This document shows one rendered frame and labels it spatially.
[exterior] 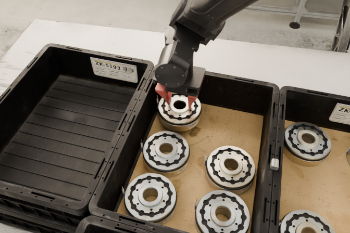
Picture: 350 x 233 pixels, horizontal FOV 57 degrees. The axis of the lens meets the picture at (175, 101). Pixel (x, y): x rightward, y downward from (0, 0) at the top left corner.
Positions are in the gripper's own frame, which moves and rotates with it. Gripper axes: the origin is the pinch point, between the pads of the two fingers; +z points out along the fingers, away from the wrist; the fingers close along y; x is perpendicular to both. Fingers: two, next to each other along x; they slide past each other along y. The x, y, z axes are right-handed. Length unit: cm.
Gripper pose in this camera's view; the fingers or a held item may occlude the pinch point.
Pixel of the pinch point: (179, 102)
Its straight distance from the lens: 76.3
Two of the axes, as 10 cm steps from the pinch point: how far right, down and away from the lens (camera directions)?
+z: 0.2, 6.8, 7.3
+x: 2.7, -7.0, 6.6
